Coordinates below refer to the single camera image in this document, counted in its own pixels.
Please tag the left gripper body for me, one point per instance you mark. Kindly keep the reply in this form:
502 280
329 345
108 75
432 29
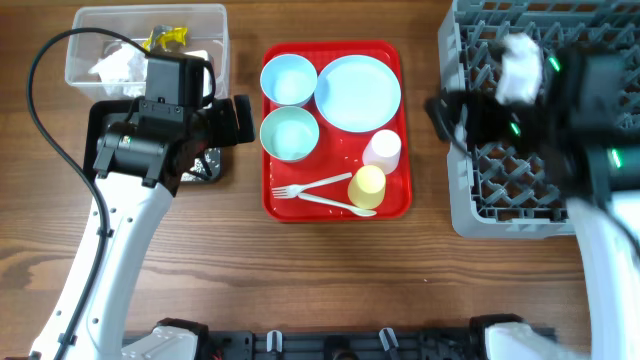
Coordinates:
217 124

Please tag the white plastic spoon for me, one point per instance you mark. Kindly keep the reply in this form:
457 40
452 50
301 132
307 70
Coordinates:
353 209

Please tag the white napkin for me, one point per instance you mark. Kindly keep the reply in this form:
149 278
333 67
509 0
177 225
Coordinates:
123 73

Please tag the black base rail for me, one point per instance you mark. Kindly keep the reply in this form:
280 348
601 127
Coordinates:
427 344

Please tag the white plastic fork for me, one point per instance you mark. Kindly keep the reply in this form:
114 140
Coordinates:
293 190

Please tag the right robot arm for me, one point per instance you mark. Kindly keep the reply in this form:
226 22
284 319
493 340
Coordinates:
593 163

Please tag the yellow plastic cup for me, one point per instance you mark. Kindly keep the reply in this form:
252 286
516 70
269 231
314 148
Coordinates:
367 187

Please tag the light blue bowl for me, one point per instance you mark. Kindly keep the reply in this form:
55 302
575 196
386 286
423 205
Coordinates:
289 80

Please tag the black plastic tray bin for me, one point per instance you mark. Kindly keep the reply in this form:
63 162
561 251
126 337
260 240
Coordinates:
101 115

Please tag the light blue plate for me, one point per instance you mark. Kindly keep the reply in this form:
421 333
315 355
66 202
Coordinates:
357 94

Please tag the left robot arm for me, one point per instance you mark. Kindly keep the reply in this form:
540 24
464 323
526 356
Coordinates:
137 154

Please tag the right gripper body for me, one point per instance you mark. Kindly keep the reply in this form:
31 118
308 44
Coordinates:
518 127

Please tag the grey dishwasher rack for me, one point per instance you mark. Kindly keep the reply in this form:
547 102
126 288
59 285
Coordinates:
494 192

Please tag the yellow snack wrapper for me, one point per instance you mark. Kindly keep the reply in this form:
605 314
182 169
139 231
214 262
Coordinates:
162 35

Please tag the pile of white rice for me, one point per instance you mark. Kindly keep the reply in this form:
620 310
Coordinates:
206 168

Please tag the green bowl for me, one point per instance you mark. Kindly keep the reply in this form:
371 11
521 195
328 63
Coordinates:
289 134

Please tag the pink plastic cup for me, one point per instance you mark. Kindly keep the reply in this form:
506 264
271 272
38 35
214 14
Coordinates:
383 151

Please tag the red serving tray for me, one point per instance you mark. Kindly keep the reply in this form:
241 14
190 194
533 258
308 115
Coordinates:
337 152

